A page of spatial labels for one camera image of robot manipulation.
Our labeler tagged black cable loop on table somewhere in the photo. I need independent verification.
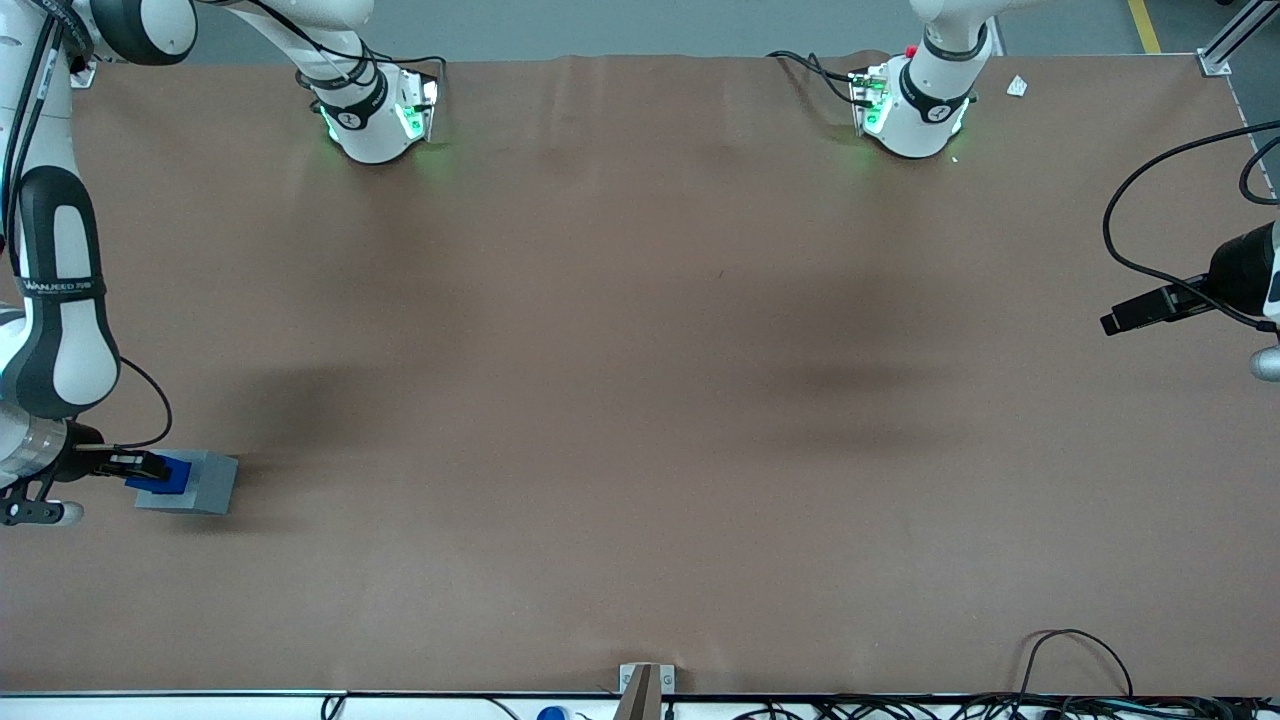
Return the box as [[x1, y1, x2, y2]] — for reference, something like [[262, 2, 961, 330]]
[[1018, 628, 1136, 701]]

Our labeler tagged black cable along right arm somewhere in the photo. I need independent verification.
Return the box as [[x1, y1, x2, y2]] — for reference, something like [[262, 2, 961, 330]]
[[0, 0, 76, 251]]

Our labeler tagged gray square base block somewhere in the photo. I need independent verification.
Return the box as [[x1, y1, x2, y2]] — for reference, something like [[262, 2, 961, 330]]
[[134, 450, 240, 517]]

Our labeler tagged aluminium frame profile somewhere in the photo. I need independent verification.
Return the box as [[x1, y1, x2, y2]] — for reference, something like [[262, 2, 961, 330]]
[[1197, 0, 1280, 78]]

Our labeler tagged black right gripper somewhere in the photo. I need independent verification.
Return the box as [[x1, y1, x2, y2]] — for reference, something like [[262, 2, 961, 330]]
[[52, 420, 173, 487]]

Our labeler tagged long black left arm cable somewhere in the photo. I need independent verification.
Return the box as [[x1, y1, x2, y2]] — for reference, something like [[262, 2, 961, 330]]
[[1102, 120, 1280, 333]]

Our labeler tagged black right arm base cable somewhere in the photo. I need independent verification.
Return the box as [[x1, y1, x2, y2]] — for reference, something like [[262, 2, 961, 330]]
[[196, 0, 448, 96]]

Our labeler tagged black left arm base cable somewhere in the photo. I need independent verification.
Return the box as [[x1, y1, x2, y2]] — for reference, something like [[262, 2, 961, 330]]
[[766, 49, 867, 109]]

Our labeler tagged small blue square part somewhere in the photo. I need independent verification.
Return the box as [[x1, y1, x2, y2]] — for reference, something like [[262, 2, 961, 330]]
[[125, 456, 193, 498]]

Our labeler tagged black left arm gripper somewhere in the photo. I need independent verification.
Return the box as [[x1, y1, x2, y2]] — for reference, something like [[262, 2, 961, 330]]
[[1099, 222, 1277, 338]]

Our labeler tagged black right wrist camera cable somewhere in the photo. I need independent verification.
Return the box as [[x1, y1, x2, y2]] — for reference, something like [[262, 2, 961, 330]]
[[100, 356, 175, 453]]

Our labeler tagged short black cable loop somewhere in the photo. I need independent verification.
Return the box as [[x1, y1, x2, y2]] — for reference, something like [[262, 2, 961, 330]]
[[1238, 134, 1280, 207]]

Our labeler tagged metal table edge bracket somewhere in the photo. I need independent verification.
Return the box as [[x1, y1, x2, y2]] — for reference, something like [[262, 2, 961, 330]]
[[618, 662, 677, 720]]

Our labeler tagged black arm base cable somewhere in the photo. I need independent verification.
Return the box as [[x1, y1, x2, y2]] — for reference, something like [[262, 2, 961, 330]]
[[196, 0, 448, 96], [766, 49, 867, 109]]

